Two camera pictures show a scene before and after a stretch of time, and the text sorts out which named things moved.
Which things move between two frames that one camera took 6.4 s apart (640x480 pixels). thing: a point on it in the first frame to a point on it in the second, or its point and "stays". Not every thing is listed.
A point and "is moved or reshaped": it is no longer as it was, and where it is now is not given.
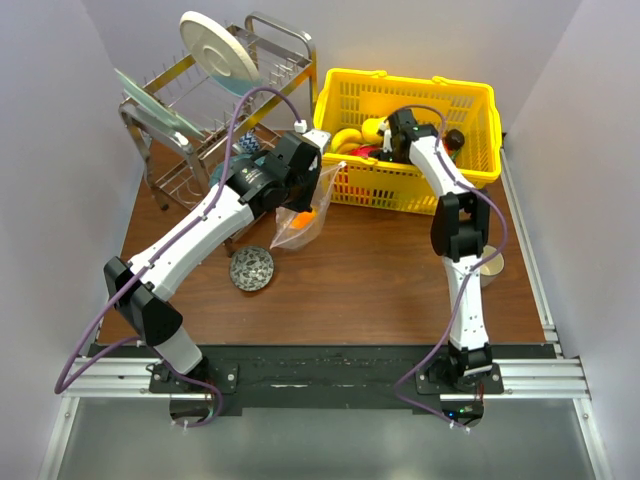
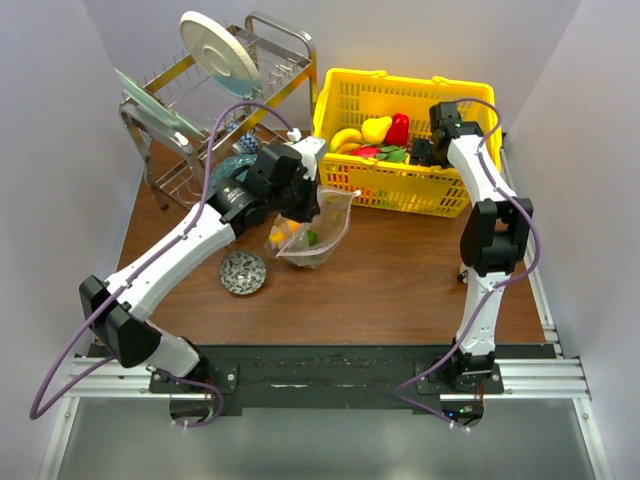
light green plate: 156,107 stays
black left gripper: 304,204 stays
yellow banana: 303,219 is moved or reshaped
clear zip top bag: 296,228 is moved or reshaped
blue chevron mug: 249,142 stays
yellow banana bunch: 370,128 stays
